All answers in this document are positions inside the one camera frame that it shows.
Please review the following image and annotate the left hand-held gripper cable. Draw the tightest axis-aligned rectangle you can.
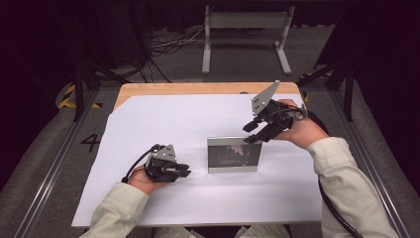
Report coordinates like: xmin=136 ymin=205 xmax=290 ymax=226
xmin=121 ymin=143 xmax=162 ymax=184

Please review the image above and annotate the right hand-held gripper cable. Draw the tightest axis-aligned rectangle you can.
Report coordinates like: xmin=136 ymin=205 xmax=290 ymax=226
xmin=283 ymin=102 xmax=365 ymax=238

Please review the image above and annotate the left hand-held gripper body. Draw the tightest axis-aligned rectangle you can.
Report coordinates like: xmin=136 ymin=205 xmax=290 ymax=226
xmin=145 ymin=143 xmax=181 ymax=183

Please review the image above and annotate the tangle of floor cables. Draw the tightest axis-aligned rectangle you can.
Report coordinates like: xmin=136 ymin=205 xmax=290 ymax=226
xmin=138 ymin=26 xmax=206 ymax=83

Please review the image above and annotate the white paper sheet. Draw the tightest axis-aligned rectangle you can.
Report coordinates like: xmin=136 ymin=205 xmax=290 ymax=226
xmin=70 ymin=93 xmax=323 ymax=228

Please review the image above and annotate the person's left hand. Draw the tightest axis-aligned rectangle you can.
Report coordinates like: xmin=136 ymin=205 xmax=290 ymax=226
xmin=127 ymin=165 xmax=169 ymax=196

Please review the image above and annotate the grey metal stand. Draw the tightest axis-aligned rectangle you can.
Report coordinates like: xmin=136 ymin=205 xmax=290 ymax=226
xmin=201 ymin=4 xmax=296 ymax=75

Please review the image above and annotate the wooden table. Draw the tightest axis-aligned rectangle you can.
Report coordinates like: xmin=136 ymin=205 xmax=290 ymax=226
xmin=113 ymin=81 xmax=319 ymax=138

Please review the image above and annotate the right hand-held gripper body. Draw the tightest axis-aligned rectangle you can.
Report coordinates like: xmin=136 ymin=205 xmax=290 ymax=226
xmin=251 ymin=79 xmax=308 ymax=144

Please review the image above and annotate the hand-held gripper cable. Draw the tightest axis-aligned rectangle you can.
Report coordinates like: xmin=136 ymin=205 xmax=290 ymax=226
xmin=121 ymin=143 xmax=162 ymax=184
xmin=283 ymin=102 xmax=365 ymax=238

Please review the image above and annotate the person's right hand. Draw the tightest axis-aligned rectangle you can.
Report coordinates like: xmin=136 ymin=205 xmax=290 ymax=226
xmin=273 ymin=98 xmax=331 ymax=151

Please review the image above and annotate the aluminium floor rail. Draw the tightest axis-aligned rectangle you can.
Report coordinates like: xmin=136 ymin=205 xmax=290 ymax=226
xmin=13 ymin=88 xmax=100 ymax=238
xmin=330 ymin=88 xmax=412 ymax=238

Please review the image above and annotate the black metal stand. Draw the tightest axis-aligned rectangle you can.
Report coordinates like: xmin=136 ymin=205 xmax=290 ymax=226
xmin=296 ymin=59 xmax=356 ymax=123
xmin=72 ymin=59 xmax=131 ymax=123

